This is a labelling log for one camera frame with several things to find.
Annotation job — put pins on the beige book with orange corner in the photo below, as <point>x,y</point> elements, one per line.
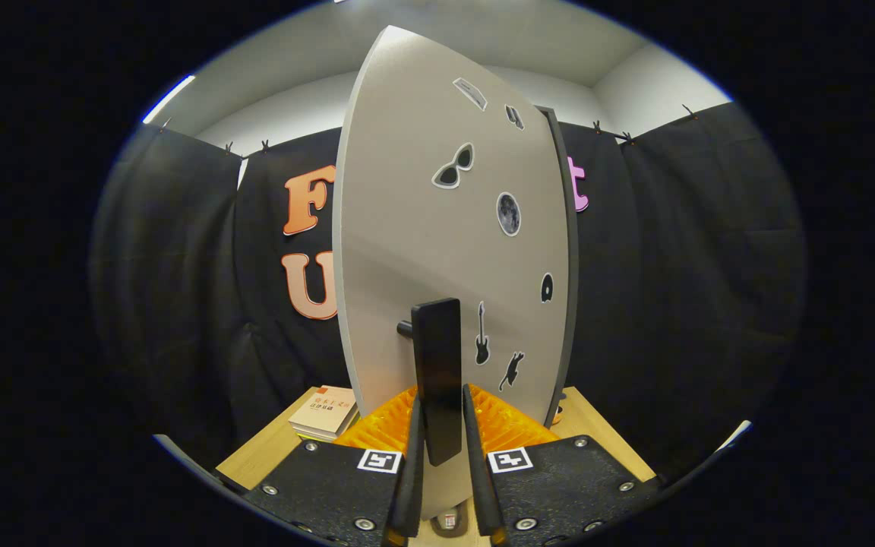
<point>325,406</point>

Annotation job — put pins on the ceiling light strip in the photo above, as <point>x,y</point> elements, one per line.
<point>168,99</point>

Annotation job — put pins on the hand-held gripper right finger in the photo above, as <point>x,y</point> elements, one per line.
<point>478,471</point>

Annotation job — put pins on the book with yellow edge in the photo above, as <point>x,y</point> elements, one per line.
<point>320,435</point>

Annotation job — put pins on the black backdrop cloth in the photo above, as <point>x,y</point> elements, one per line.
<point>673,304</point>

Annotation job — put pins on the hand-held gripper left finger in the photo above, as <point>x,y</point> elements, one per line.
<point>415,471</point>

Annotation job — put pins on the row of black cloth clips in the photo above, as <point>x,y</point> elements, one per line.
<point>597,127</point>

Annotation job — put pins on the white shoe cabinet door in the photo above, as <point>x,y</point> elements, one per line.
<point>399,228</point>

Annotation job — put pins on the dark grey shoe cabinet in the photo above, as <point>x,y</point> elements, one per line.
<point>573,266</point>

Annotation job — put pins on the brown fuzzy shoe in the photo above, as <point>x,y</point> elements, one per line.
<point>449,523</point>

